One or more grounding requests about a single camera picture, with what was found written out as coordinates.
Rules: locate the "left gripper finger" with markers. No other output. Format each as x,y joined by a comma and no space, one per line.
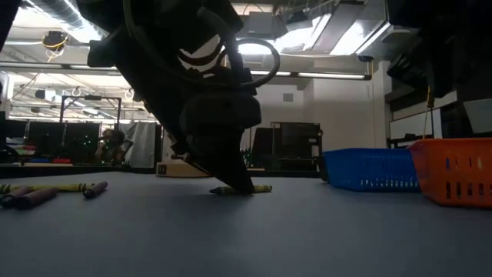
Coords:
230,169

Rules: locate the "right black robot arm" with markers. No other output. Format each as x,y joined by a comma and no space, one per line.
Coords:
453,23

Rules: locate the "whiteboard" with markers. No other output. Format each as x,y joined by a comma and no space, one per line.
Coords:
411,125

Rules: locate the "black cabinet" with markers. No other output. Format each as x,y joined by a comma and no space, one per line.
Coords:
296,142

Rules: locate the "white hanging sheet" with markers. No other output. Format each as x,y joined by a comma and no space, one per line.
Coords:
140,142

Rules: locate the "ceiling light strip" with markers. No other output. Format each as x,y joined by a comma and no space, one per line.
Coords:
330,75

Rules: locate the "orange plastic basket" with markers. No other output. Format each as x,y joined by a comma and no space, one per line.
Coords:
449,173

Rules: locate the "blue plastic basket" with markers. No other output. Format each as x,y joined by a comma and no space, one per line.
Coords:
369,169

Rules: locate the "person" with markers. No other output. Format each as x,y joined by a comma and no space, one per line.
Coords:
111,148

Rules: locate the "purple crayon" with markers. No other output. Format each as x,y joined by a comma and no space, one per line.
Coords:
13,194
95,190
36,198

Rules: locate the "yellow crayon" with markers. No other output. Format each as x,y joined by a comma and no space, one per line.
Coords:
57,187

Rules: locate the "black frame rig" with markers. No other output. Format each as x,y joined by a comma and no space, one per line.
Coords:
92,97

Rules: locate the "black table frame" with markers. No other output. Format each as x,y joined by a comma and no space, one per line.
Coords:
77,169

